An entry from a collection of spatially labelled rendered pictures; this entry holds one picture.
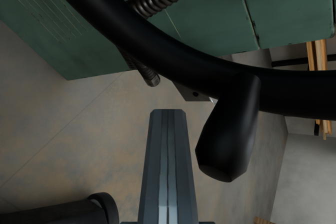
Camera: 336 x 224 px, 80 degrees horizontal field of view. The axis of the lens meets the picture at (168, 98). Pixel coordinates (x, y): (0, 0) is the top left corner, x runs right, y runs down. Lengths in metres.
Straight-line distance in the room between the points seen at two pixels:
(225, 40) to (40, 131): 0.70
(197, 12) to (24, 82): 0.65
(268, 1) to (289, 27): 0.05
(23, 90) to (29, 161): 0.24
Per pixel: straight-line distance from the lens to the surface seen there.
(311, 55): 2.66
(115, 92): 0.98
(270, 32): 0.33
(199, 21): 0.34
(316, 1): 0.31
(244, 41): 0.34
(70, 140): 0.89
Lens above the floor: 0.81
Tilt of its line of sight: 42 degrees down
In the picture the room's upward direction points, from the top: 89 degrees clockwise
